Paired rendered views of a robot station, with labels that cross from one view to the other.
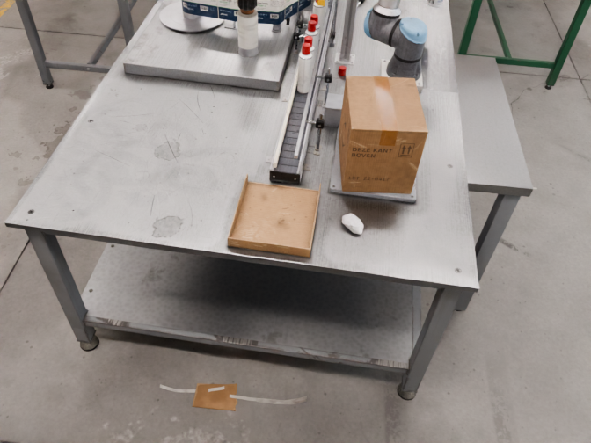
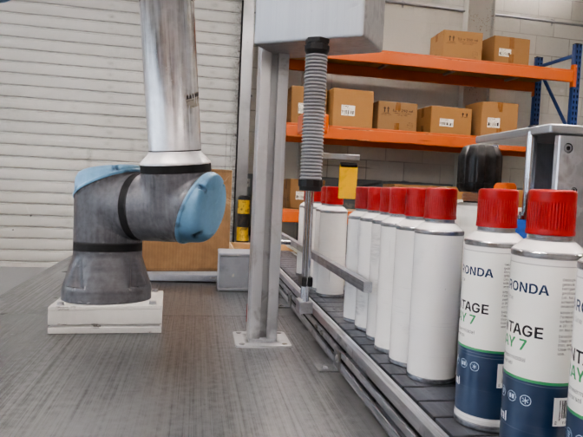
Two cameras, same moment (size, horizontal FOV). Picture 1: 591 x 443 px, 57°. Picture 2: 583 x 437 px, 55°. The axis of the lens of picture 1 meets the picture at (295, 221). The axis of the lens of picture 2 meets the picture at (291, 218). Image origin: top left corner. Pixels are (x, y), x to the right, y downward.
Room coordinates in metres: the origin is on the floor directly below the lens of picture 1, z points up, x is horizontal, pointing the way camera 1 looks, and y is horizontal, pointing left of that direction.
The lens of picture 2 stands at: (3.15, -0.37, 1.08)
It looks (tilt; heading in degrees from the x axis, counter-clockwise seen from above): 3 degrees down; 165
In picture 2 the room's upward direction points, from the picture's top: 3 degrees clockwise
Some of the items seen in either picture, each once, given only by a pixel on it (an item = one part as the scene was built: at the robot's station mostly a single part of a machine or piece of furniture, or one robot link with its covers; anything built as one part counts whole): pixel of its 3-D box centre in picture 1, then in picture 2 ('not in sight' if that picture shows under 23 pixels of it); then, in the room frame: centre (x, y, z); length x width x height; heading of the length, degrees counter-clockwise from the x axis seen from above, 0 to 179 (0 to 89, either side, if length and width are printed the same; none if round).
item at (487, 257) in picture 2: not in sight; (491, 306); (2.72, -0.08, 0.98); 0.05 x 0.05 x 0.20
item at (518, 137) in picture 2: not in sight; (558, 137); (2.67, 0.03, 1.14); 0.14 x 0.11 x 0.01; 175
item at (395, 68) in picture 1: (405, 62); (108, 270); (2.11, -0.43, 0.92); 0.15 x 0.15 x 0.10
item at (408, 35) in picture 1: (410, 37); (112, 203); (2.11, -0.42, 1.04); 0.13 x 0.12 x 0.14; 56
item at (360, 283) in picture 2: (315, 70); (294, 244); (1.94, -0.04, 0.96); 1.07 x 0.01 x 0.01; 175
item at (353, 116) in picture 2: not in sight; (417, 174); (-1.52, 2.05, 1.26); 2.78 x 0.61 x 2.51; 87
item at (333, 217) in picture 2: (312, 39); (332, 241); (2.15, -0.02, 0.98); 0.05 x 0.05 x 0.20
